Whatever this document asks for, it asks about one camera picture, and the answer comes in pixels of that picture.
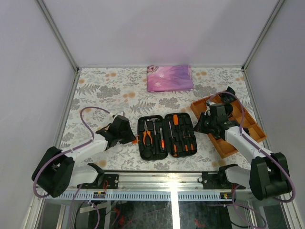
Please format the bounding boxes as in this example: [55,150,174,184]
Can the orange handled long-nose pliers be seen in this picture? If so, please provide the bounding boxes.
[142,121,153,146]

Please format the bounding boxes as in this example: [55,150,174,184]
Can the small precision screwdriver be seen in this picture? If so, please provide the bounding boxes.
[188,129,194,151]
[183,130,189,152]

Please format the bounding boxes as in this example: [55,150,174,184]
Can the small black handled hammer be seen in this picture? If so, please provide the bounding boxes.
[144,117,161,142]

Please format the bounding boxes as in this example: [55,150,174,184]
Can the black plastic tool case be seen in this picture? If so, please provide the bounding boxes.
[137,113,197,161]

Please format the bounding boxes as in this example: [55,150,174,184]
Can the large black orange screwdriver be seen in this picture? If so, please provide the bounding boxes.
[169,122,178,157]

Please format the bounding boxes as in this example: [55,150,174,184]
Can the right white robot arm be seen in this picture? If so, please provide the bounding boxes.
[194,104,294,200]

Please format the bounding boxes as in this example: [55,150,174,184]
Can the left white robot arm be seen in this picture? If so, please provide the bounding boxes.
[31,115,135,198]

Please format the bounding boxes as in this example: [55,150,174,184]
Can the wooden compartment tray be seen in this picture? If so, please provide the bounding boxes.
[191,91,266,162]

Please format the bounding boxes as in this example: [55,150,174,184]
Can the black tape roll far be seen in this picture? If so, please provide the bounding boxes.
[219,86,236,104]

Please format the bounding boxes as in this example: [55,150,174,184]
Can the folded purple cloth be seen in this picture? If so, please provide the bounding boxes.
[147,65,194,92]

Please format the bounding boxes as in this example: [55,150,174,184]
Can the aluminium front rail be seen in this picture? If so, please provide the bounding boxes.
[35,170,293,201]

